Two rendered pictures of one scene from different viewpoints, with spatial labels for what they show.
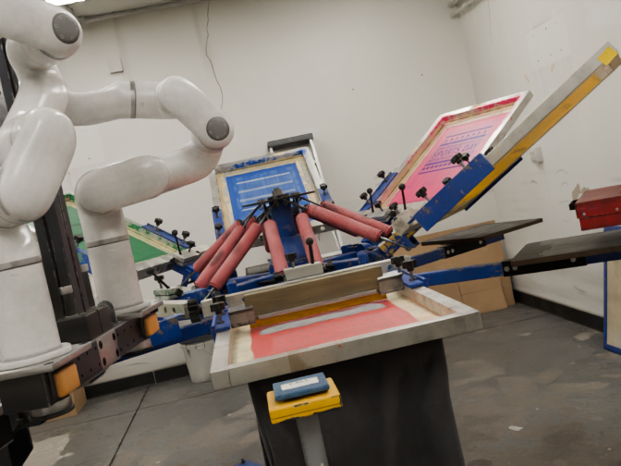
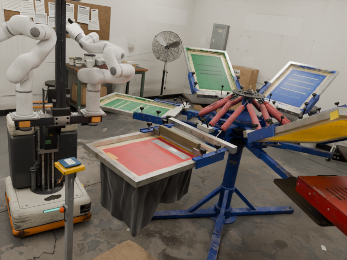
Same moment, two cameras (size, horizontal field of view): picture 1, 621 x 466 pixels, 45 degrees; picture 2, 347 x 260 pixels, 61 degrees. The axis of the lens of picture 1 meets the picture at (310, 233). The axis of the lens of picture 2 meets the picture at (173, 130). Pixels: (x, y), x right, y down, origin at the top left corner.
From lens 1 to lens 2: 1.72 m
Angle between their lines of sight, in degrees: 50
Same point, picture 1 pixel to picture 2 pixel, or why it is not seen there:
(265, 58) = not seen: outside the picture
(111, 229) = (90, 87)
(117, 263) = (89, 98)
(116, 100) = (98, 48)
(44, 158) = (17, 68)
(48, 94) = (37, 48)
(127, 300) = (88, 109)
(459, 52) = not seen: outside the picture
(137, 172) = (89, 75)
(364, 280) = (191, 145)
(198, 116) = (109, 64)
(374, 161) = not seen: outside the picture
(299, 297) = (172, 136)
